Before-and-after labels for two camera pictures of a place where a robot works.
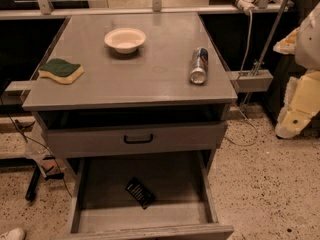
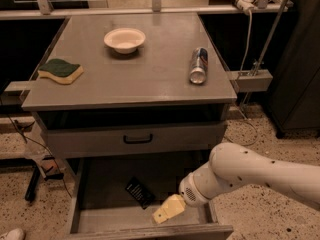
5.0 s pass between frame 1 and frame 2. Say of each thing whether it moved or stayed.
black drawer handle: stayed
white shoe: stayed
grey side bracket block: stayed
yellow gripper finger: moved
